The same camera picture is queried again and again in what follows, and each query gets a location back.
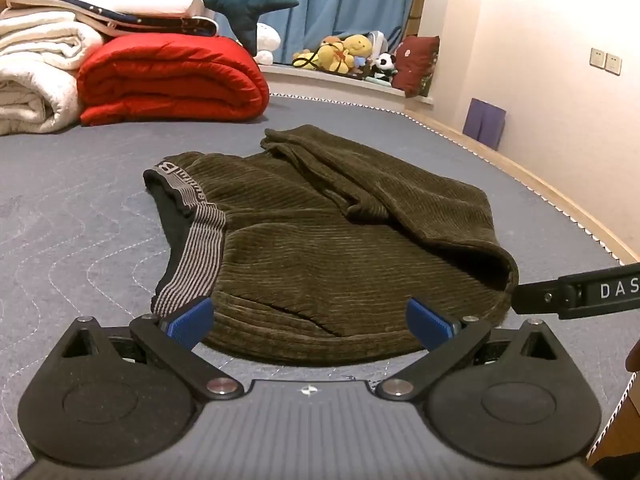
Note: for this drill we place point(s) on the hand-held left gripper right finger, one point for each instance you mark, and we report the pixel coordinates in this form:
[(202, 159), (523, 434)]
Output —
[(430, 322)]

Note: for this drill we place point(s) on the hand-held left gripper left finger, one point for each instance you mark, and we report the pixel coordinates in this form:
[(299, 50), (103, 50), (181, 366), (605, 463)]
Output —
[(192, 321)]

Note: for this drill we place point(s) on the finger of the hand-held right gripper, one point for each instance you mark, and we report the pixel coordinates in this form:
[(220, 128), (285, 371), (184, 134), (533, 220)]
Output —
[(542, 297)]

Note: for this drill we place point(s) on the person's right hand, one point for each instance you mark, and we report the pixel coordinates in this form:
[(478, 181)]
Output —
[(635, 356)]

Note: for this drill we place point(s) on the purple folded mat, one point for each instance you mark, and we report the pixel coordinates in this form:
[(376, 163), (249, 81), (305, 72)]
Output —
[(484, 122)]

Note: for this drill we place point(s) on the red folded quilt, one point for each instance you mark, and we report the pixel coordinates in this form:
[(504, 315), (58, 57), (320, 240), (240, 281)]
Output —
[(170, 80)]

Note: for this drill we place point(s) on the dark red cushion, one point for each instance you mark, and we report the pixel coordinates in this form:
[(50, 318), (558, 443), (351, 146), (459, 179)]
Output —
[(415, 65)]

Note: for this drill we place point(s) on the white window sill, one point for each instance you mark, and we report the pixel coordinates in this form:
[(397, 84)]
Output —
[(325, 85)]

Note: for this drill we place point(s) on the panda plush toy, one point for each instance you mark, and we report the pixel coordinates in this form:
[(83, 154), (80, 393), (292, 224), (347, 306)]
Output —
[(384, 64)]

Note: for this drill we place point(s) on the orange and yellow plush toy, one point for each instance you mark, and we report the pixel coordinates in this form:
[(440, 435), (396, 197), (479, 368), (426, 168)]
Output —
[(325, 57)]

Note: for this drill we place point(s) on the yellow bear plush toy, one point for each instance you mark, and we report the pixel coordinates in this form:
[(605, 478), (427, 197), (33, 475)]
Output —
[(360, 46)]

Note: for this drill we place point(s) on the white plush toy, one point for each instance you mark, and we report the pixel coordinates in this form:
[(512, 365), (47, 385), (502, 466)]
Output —
[(269, 40)]

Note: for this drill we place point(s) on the white and navy folded blanket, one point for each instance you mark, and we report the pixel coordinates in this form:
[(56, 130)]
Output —
[(125, 7)]

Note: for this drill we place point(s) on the white wall sockets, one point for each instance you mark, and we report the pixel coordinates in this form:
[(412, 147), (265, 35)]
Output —
[(612, 63)]

